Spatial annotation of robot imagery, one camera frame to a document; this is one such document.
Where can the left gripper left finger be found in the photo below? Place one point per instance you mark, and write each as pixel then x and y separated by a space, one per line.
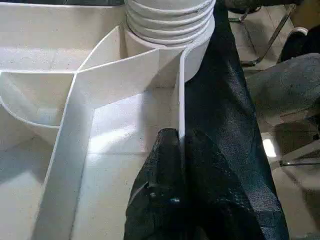
pixel 157 200

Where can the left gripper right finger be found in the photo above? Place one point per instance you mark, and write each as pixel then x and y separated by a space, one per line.
pixel 212 205

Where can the white plastic table top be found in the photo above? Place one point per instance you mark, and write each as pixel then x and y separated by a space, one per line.
pixel 112 75

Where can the white plastic table leg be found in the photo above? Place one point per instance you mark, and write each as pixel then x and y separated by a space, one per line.
pixel 170 25

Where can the metal floor bar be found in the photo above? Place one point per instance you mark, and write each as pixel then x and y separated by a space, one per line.
pixel 290 162

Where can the grey trouser leg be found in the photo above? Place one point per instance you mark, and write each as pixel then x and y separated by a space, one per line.
pixel 287 87

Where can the black shoe with white sole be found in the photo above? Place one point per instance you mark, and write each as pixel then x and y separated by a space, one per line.
pixel 300 42

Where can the metal chair frame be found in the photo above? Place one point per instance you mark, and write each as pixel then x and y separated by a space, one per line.
pixel 248 63

